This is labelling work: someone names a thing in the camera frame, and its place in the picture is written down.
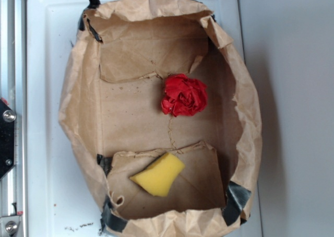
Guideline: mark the brown paper bag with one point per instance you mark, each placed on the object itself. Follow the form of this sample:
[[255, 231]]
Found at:
[[111, 112]]

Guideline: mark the white plastic bin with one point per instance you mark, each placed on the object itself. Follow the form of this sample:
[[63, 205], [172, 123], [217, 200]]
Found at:
[[59, 200]]

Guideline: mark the yellow and green sponge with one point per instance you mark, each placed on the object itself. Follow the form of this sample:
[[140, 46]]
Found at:
[[158, 177]]

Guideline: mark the black bracket with bolts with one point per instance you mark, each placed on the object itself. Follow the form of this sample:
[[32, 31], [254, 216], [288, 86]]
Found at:
[[7, 138]]

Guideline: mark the crumpled red paper ball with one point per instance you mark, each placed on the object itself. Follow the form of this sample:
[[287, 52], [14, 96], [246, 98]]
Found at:
[[183, 96]]

